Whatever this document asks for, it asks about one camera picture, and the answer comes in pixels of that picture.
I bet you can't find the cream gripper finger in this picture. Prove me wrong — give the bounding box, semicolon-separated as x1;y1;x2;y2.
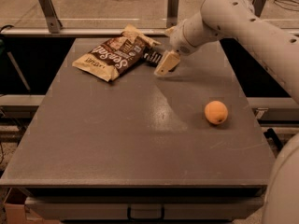
154;63;170;77

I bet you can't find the black rxbar chocolate wrapper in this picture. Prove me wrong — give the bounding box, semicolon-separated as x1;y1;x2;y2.
143;49;163;67

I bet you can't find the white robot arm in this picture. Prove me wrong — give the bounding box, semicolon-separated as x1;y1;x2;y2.
155;0;299;224

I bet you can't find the brown sea salt chip bag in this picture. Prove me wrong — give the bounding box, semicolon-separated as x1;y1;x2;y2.
72;24;160;82

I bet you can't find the orange fruit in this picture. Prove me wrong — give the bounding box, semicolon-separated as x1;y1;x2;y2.
204;101;228;125

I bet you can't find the black stand leg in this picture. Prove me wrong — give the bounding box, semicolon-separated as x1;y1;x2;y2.
263;128;284;151

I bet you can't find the cardboard box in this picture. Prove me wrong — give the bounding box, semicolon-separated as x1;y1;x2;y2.
4;189;60;224

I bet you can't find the middle metal rail bracket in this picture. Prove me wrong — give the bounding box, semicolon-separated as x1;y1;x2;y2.
166;0;179;28

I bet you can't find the left metal rail bracket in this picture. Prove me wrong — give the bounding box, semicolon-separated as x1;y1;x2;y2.
38;0;63;34

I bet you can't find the grey drawer with handle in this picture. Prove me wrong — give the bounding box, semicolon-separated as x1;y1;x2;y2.
25;197;263;221

